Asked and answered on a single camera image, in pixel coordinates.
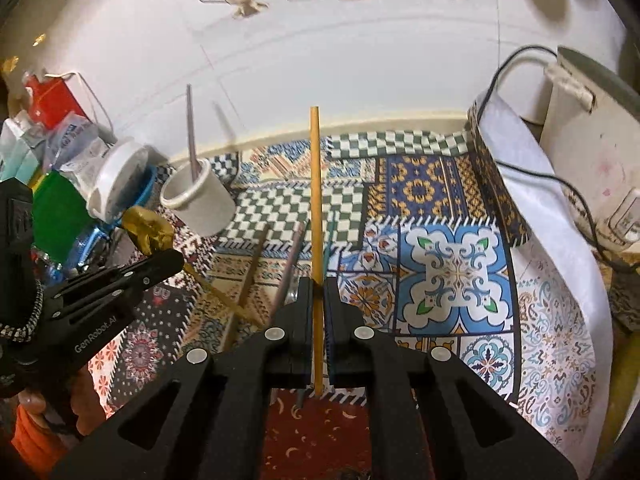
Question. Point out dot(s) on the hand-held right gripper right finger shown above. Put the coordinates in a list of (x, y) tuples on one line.
[(333, 320)]

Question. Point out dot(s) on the white cup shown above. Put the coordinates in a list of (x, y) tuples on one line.
[(205, 205)]

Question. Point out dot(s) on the mauve chopstick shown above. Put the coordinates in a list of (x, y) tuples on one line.
[(292, 265), (190, 130)]

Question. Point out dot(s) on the green plastic container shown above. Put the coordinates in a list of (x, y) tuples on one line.
[(60, 210)]

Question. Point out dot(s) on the patterned patchwork tablecloth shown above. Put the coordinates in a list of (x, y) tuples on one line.
[(450, 260)]

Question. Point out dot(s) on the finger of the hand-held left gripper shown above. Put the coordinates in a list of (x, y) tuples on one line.
[(95, 332), (125, 275)]

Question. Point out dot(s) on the yellow chopstick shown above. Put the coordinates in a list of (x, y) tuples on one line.
[(315, 185)]

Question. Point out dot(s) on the utensils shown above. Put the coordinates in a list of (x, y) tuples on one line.
[(147, 230)]

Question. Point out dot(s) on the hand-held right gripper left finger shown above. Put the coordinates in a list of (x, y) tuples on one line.
[(303, 320)]

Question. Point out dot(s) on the white appliance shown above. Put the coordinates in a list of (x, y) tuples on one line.
[(590, 150)]

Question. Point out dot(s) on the person's left hand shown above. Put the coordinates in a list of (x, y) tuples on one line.
[(82, 410)]

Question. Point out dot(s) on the red box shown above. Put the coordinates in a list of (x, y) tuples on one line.
[(55, 102)]

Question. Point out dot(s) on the clear printed plastic bag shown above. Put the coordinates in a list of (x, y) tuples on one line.
[(75, 140)]

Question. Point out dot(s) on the blue plastic basket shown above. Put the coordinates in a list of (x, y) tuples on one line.
[(148, 187)]

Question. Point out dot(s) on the white plastic jar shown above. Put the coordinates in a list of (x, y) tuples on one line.
[(117, 180)]

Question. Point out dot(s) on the brown chopstick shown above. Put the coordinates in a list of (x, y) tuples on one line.
[(252, 270)]

